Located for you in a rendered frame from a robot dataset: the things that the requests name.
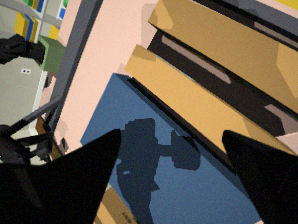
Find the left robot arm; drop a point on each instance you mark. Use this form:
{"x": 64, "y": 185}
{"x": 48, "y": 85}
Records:
{"x": 12, "y": 48}

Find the brown cardboard carton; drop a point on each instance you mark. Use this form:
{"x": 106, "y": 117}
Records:
{"x": 263, "y": 65}
{"x": 113, "y": 210}
{"x": 97, "y": 220}
{"x": 204, "y": 110}

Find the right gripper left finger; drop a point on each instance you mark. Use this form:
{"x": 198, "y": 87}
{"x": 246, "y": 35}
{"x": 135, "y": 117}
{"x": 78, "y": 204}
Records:
{"x": 68, "y": 189}

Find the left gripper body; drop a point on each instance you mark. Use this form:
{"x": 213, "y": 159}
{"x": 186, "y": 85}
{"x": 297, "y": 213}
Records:
{"x": 43, "y": 149}

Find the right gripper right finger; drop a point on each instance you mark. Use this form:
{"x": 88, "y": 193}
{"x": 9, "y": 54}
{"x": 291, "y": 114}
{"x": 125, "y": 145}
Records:
{"x": 269, "y": 176}

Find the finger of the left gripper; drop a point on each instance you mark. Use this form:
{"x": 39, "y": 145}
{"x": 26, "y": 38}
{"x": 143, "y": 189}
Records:
{"x": 46, "y": 159}

